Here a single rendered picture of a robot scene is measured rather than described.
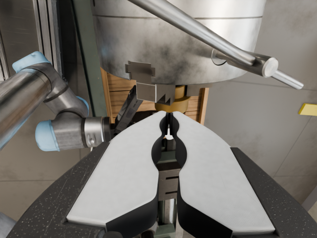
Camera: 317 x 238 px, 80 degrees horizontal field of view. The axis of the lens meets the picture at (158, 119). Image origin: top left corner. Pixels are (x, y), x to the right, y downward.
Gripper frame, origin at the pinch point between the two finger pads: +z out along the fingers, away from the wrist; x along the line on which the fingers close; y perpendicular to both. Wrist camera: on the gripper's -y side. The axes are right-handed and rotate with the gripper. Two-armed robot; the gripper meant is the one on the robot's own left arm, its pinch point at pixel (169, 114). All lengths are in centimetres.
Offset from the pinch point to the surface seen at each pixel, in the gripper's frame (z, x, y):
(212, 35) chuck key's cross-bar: 7.4, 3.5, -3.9
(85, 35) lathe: 79, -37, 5
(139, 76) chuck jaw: 18.2, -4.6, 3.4
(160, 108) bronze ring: 29.2, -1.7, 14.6
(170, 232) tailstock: 50, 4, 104
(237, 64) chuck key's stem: 13.4, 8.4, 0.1
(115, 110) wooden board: 48, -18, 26
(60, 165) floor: 119, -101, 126
